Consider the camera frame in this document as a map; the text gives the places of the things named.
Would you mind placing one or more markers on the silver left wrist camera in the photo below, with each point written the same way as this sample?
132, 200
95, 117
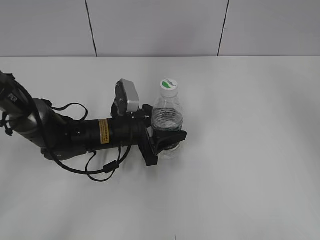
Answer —
126, 97

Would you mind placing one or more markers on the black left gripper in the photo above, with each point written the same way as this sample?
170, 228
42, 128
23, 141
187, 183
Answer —
131, 129

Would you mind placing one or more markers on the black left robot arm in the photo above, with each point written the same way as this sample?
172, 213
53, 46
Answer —
61, 137

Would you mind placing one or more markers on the clear cestbon water bottle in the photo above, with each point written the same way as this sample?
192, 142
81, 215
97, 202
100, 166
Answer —
167, 114

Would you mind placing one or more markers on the white green bottle cap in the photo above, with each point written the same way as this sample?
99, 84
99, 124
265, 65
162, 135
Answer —
168, 88

